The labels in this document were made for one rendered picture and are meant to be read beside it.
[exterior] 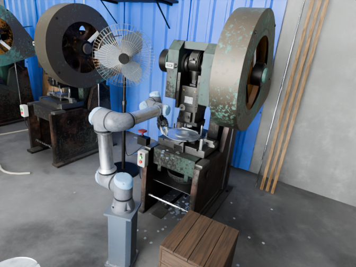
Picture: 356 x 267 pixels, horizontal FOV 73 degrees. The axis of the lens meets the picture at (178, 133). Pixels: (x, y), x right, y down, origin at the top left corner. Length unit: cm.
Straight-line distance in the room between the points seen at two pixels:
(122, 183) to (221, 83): 83
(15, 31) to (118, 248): 348
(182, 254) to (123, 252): 45
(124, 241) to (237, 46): 138
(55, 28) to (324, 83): 265
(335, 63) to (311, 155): 99
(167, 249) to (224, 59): 115
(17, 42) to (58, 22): 185
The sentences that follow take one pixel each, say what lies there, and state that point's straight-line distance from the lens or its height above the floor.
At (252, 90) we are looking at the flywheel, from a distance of 209.
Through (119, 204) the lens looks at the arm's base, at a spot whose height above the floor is 52.
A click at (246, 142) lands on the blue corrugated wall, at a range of 315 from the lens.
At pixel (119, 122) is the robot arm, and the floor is 105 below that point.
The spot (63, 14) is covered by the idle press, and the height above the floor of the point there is 162.
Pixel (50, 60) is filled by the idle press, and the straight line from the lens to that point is 261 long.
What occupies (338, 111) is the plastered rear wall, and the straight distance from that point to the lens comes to 298.
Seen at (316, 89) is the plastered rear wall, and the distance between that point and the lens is 294.
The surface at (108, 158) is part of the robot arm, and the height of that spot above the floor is 79.
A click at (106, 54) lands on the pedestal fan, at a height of 131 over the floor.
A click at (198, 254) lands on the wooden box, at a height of 35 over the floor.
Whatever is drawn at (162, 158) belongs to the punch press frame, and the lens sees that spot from 203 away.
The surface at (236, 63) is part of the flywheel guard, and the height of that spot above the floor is 141.
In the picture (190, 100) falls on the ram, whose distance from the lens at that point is 193.
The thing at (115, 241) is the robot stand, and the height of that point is 23.
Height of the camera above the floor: 150
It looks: 21 degrees down
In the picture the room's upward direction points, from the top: 6 degrees clockwise
